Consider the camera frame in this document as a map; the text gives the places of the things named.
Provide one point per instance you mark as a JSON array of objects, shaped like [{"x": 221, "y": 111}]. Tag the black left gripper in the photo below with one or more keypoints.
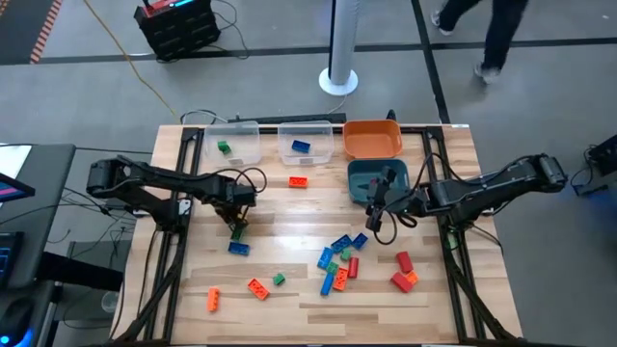
[{"x": 238, "y": 195}]

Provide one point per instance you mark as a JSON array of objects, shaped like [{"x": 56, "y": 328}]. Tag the black computer mouse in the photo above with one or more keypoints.
[{"x": 14, "y": 323}]

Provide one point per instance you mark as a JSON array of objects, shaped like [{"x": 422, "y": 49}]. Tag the person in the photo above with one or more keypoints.
[{"x": 501, "y": 29}]

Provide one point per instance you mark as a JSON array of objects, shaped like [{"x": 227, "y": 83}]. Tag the small green toy block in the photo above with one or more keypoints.
[
  {"x": 278, "y": 279},
  {"x": 332, "y": 268},
  {"x": 345, "y": 254},
  {"x": 222, "y": 144},
  {"x": 226, "y": 150}
]

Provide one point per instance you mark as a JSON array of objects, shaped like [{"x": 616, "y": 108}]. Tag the clear plastic cup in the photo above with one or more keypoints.
[{"x": 110, "y": 302}]

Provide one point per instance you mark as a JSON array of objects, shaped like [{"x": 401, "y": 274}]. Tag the orange plastic bin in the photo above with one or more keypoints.
[{"x": 373, "y": 140}]

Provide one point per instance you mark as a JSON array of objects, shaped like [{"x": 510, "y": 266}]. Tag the black equipment case red top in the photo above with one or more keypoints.
[{"x": 176, "y": 34}]

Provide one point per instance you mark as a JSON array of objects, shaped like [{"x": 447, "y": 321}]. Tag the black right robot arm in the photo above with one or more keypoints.
[{"x": 482, "y": 190}]

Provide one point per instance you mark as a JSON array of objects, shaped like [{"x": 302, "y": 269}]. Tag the black striped floor mat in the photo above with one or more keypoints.
[{"x": 19, "y": 29}]

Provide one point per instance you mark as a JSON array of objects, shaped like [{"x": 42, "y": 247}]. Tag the teal plastic bin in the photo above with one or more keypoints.
[{"x": 356, "y": 173}]

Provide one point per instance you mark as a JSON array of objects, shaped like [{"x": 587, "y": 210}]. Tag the clear plastic bin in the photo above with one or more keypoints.
[
  {"x": 241, "y": 140},
  {"x": 318, "y": 140}
]

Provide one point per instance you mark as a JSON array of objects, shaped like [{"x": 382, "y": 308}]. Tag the black backlit keyboard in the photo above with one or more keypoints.
[{"x": 7, "y": 260}]

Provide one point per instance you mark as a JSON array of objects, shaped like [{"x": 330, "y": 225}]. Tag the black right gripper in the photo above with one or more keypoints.
[{"x": 410, "y": 202}]

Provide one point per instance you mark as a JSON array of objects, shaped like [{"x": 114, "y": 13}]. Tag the black desk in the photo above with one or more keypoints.
[{"x": 43, "y": 217}]

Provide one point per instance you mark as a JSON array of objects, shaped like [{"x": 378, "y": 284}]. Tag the orange rectangular toy brick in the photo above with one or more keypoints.
[
  {"x": 213, "y": 299},
  {"x": 340, "y": 279},
  {"x": 259, "y": 289},
  {"x": 298, "y": 181}
]

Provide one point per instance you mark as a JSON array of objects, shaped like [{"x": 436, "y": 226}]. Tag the white paper sheet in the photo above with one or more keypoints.
[{"x": 12, "y": 161}]

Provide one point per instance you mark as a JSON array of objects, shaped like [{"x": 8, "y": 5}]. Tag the green rectangular toy brick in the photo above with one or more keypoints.
[{"x": 237, "y": 233}]

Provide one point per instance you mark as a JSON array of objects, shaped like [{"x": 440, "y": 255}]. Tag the blue rectangular toy brick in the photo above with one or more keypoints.
[
  {"x": 239, "y": 248},
  {"x": 327, "y": 284},
  {"x": 325, "y": 258},
  {"x": 341, "y": 243},
  {"x": 301, "y": 146}
]

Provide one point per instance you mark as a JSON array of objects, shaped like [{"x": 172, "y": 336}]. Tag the grey tower fan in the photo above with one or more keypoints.
[{"x": 343, "y": 43}]

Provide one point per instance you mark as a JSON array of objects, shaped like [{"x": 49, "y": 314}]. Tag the red rounded toy block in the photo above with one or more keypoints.
[{"x": 353, "y": 268}]

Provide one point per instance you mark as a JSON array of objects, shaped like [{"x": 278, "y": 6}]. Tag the black floor device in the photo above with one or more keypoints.
[{"x": 605, "y": 159}]

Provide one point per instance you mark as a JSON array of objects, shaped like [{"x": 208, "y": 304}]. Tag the black aluminium table frame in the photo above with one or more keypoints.
[{"x": 270, "y": 129}]

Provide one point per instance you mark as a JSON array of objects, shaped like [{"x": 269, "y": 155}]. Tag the computer monitor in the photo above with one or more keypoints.
[{"x": 12, "y": 190}]

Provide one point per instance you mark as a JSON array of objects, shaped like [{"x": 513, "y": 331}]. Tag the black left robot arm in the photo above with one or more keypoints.
[{"x": 144, "y": 173}]

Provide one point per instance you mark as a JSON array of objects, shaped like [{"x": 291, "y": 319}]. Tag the small blue toy block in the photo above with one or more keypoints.
[{"x": 359, "y": 241}]

